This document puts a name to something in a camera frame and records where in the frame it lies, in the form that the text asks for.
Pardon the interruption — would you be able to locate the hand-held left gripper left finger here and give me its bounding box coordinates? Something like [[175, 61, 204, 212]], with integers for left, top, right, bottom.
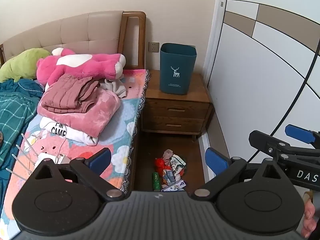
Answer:
[[31, 147, 127, 202]]

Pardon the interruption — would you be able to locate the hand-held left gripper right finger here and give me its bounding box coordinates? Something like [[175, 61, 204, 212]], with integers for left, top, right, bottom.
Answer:
[[194, 147, 288, 202]]

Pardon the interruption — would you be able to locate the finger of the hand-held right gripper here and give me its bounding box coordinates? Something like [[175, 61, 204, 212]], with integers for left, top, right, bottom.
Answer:
[[248, 129, 320, 160], [284, 124, 320, 145]]

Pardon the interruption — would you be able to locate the red plastic bag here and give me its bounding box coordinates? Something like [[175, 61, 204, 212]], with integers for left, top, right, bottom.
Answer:
[[154, 157, 168, 173]]

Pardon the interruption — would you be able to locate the teal deer print bin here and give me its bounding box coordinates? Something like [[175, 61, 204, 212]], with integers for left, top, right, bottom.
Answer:
[[159, 42, 197, 96]]

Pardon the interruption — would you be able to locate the person's right hand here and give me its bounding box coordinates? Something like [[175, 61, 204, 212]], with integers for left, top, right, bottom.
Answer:
[[301, 201, 320, 239]]

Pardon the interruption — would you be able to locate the white printed shirt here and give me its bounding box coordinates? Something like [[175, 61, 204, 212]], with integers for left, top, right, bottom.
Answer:
[[39, 116, 98, 146]]

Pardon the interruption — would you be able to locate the pink fleece blanket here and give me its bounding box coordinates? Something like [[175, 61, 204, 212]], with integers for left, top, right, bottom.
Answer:
[[37, 89, 121, 138]]

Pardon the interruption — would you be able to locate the blue white printed wrapper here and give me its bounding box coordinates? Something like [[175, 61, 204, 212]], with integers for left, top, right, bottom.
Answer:
[[161, 180, 187, 192]]

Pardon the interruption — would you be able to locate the small printed snack wrapper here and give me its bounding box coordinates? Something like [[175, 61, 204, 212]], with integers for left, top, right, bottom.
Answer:
[[163, 169, 175, 183]]

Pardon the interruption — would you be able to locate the white router with antennas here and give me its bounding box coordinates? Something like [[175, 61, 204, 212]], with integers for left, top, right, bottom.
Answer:
[[6, 134, 72, 178]]

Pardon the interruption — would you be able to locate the green can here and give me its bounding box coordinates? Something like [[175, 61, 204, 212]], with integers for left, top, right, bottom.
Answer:
[[152, 172, 161, 190]]

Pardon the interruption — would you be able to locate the wooden nightstand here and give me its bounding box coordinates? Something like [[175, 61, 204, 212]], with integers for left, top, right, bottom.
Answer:
[[141, 69, 213, 142]]

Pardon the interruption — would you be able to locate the white and brown wardrobe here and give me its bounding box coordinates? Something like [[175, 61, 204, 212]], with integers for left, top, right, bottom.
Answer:
[[202, 0, 320, 185]]

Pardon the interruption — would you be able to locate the grey white cloth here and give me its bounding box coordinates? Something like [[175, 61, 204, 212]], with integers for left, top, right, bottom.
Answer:
[[104, 78, 127, 98]]

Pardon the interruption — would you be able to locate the mauve quilted jacket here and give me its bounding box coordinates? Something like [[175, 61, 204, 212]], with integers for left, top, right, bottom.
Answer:
[[40, 73, 101, 114]]

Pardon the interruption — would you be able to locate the pink plush toy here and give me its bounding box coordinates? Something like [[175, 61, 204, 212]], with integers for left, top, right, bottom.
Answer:
[[36, 47, 126, 87]]

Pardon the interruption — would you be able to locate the teal plaid blanket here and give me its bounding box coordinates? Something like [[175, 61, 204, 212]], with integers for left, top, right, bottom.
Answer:
[[0, 78, 44, 205]]

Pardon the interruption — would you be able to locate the green plush toy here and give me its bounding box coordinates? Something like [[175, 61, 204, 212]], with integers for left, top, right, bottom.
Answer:
[[0, 48, 53, 82]]

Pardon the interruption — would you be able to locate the beige padded wooden headboard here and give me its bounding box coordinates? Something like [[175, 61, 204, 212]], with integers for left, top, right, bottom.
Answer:
[[0, 10, 147, 70]]

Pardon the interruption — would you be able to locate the wooden bed frame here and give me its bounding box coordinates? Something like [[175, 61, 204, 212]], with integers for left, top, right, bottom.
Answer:
[[129, 120, 142, 193]]

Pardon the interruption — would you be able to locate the white charger with cable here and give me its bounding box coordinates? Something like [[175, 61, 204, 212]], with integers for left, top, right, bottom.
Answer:
[[30, 122, 72, 165]]

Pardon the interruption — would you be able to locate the black cable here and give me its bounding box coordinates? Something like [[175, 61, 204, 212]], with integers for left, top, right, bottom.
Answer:
[[247, 47, 320, 163]]

